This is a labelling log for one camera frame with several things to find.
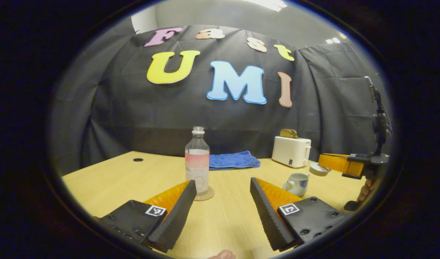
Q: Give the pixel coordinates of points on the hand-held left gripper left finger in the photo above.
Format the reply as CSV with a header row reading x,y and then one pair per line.
x,y
175,219

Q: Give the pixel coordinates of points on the clear plastic water bottle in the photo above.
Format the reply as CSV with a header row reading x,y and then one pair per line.
x,y
197,169

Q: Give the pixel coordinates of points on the black backdrop cloth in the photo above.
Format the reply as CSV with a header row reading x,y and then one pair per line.
x,y
115,118

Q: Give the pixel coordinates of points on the white blue-patterned teacup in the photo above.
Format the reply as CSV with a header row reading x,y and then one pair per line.
x,y
299,183

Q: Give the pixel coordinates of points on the white toaster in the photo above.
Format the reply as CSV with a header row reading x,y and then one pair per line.
x,y
290,151

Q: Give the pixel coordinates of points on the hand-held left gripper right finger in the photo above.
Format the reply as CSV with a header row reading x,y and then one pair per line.
x,y
268,216

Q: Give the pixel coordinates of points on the ceiling light panel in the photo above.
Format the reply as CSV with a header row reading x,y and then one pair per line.
x,y
266,4
335,38

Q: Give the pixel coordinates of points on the brown bread slice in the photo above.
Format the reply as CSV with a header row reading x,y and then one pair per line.
x,y
285,133
294,134

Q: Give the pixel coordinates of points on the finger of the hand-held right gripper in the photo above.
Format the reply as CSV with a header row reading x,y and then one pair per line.
x,y
335,163

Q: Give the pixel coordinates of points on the blue towel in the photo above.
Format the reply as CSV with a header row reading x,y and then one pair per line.
x,y
234,160

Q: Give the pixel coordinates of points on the round beige coaster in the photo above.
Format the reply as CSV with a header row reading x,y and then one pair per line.
x,y
208,196

